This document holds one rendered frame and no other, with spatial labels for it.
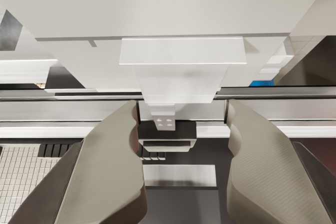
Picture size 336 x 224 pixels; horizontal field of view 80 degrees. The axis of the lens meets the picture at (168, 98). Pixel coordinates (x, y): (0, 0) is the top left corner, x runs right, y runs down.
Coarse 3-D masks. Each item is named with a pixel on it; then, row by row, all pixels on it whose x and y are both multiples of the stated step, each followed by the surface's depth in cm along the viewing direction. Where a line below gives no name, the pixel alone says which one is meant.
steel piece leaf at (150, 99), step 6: (144, 96) 24; (150, 96) 24; (156, 96) 24; (162, 96) 24; (168, 96) 24; (174, 96) 24; (180, 96) 24; (186, 96) 24; (192, 96) 24; (198, 96) 24; (204, 96) 24; (210, 96) 24; (150, 102) 26; (156, 102) 26; (162, 102) 26; (168, 102) 26; (174, 102) 26; (180, 102) 26; (186, 102) 26; (192, 102) 26; (198, 102) 26; (204, 102) 26; (210, 102) 26
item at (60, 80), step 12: (48, 72) 24; (60, 72) 24; (48, 84) 23; (60, 84) 23; (72, 84) 23; (60, 96) 25; (72, 96) 25; (84, 96) 25; (96, 96) 25; (108, 96) 25; (120, 96) 25; (132, 96) 25
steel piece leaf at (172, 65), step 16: (128, 48) 14; (144, 48) 14; (160, 48) 14; (176, 48) 14; (192, 48) 14; (208, 48) 14; (224, 48) 14; (240, 48) 14; (128, 64) 14; (144, 64) 14; (160, 64) 14; (176, 64) 14; (192, 64) 14; (208, 64) 14; (224, 64) 17; (144, 80) 20; (160, 80) 20; (176, 80) 20; (192, 80) 20; (208, 80) 20
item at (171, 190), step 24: (144, 168) 21; (168, 168) 21; (192, 168) 21; (168, 192) 19; (192, 192) 19; (216, 192) 19; (144, 216) 18; (168, 216) 18; (192, 216) 18; (216, 216) 18
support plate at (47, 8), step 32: (0, 0) 11; (32, 0) 11; (64, 0) 11; (96, 0) 11; (128, 0) 11; (160, 0) 11; (192, 0) 11; (224, 0) 11; (256, 0) 11; (288, 0) 11; (32, 32) 14; (64, 32) 14; (96, 32) 14; (128, 32) 14; (160, 32) 14; (192, 32) 14; (224, 32) 14; (256, 32) 14; (64, 64) 18; (96, 64) 18; (256, 64) 18
